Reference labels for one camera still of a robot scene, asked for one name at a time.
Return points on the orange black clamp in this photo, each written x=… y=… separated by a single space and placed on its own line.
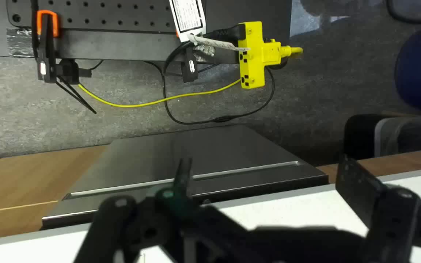
x=47 y=48

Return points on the black perforated breadboard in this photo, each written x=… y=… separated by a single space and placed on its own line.
x=113 y=19

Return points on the white tag card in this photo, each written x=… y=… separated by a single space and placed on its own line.
x=188 y=16

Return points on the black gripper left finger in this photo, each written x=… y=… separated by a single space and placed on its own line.
x=123 y=228

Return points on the wooden base cabinet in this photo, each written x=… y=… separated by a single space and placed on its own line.
x=21 y=190

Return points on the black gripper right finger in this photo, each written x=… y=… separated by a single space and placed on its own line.
x=391 y=219

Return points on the yellow plastic tool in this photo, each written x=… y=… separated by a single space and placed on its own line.
x=255 y=53

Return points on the black grey container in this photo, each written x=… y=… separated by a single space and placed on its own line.
x=366 y=133

